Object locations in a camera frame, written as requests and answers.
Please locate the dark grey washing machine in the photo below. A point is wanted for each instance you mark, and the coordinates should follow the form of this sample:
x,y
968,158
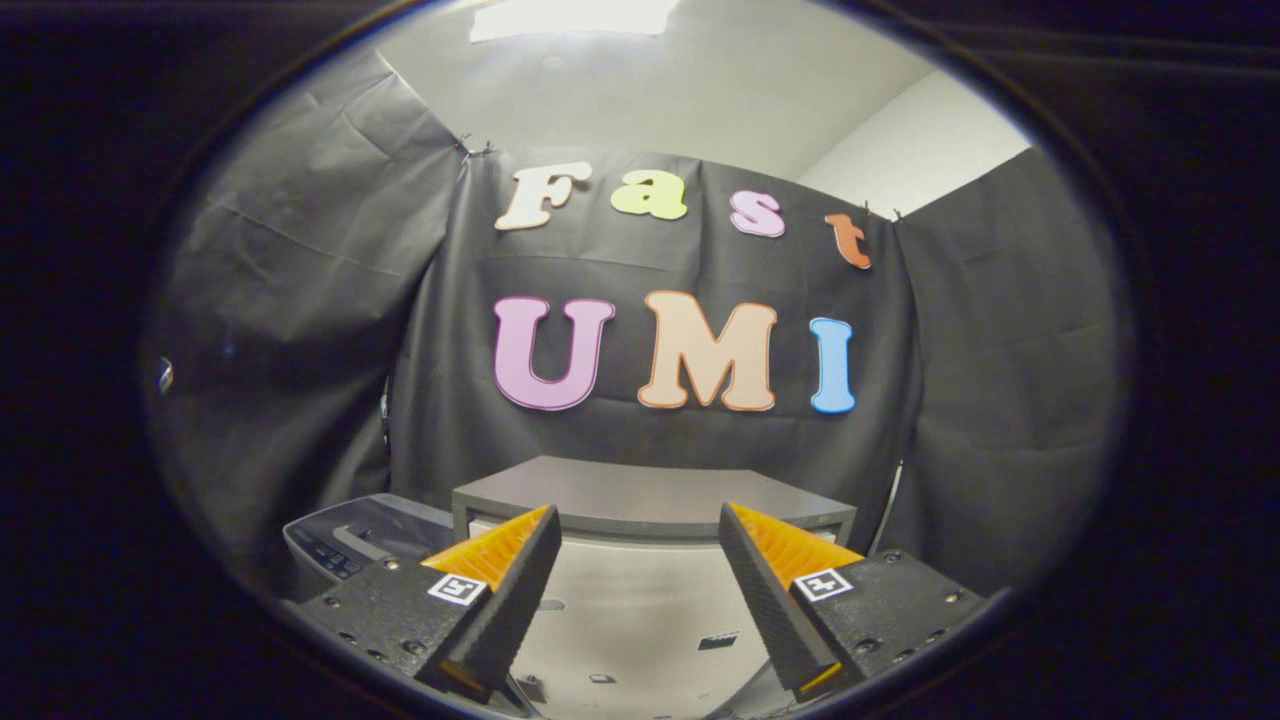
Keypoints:
x,y
310,560

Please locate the grey cabinet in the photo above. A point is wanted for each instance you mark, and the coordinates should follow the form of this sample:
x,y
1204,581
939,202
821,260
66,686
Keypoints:
x,y
640,620

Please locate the ceiling light panel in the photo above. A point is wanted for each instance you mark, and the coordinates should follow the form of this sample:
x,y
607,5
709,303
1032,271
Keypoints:
x,y
575,15

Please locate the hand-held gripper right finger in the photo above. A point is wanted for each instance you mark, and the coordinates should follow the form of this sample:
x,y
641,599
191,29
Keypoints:
x,y
770,600

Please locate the black backdrop cloth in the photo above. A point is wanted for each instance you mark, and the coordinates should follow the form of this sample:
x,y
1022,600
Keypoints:
x,y
300,330

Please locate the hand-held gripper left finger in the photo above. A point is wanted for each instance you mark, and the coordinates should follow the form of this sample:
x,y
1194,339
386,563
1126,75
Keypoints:
x,y
520,590

